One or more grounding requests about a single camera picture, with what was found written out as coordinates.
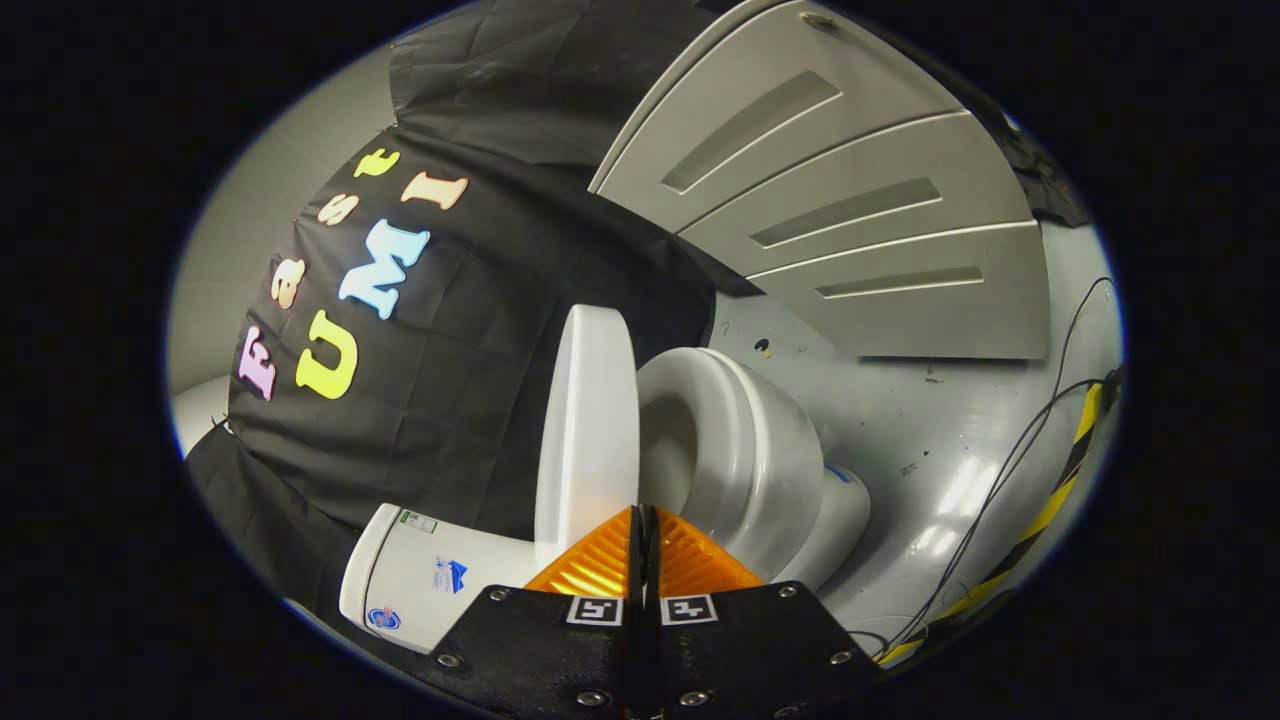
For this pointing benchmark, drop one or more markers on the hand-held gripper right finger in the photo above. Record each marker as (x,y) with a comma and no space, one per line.
(750,650)

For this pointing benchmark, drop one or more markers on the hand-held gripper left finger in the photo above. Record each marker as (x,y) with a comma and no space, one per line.
(540,650)

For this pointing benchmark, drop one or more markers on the white toilet lid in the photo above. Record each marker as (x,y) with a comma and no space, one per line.
(590,430)

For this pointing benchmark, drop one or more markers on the white ceramic toilet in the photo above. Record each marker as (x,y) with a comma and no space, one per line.
(420,580)

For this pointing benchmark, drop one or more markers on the black backdrop cloth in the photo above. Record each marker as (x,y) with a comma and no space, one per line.
(470,400)

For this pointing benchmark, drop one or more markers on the yellow black floor tape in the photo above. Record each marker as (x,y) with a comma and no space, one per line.
(1040,520)

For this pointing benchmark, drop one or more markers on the white drawer cabinet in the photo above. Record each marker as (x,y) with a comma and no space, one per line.
(860,160)

